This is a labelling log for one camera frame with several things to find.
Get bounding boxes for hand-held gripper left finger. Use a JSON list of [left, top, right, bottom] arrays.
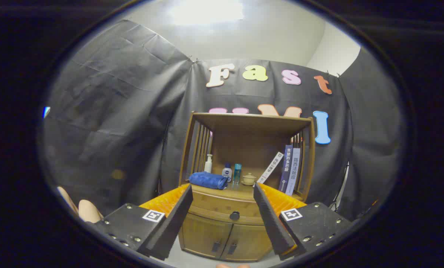
[[95, 183, 194, 261]]

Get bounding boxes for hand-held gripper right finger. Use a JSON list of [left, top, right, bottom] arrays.
[[253, 182, 353, 261]]

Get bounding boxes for wooden drawer with black knob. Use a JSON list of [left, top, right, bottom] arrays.
[[185, 192, 267, 226]]

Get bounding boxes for wooden cabinet door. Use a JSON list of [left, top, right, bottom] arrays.
[[221, 223, 274, 262], [179, 213, 233, 259]]

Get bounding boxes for wooden countertop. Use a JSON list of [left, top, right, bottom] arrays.
[[190, 178, 305, 202]]

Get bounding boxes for wooden cabinet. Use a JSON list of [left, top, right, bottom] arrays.
[[178, 112, 316, 262]]

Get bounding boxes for dark blue book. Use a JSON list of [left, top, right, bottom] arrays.
[[279, 145, 293, 193]]

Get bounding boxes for pale lilac book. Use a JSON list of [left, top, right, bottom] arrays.
[[285, 148, 301, 196]]

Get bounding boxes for white book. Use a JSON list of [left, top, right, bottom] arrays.
[[257, 151, 284, 184]]

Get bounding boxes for blue folded towel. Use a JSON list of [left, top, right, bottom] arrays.
[[189, 172, 229, 190]]

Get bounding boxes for black backdrop cloth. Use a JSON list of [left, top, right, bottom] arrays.
[[40, 19, 408, 224]]

